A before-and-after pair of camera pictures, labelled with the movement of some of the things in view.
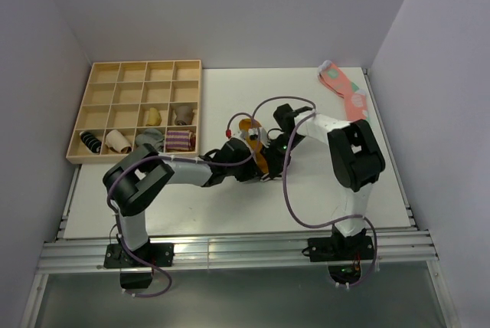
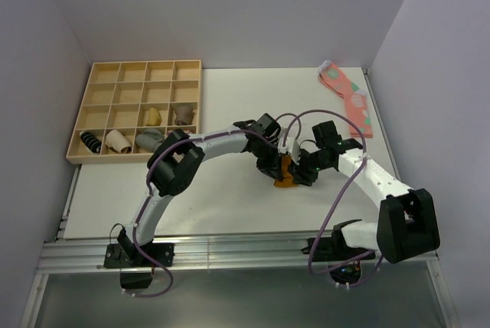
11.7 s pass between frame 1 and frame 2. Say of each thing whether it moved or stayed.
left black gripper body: moved
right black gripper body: moved
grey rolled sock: stayed
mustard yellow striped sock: moved
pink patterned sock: stayed
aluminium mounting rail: stayed
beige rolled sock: stayed
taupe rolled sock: stayed
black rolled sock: stayed
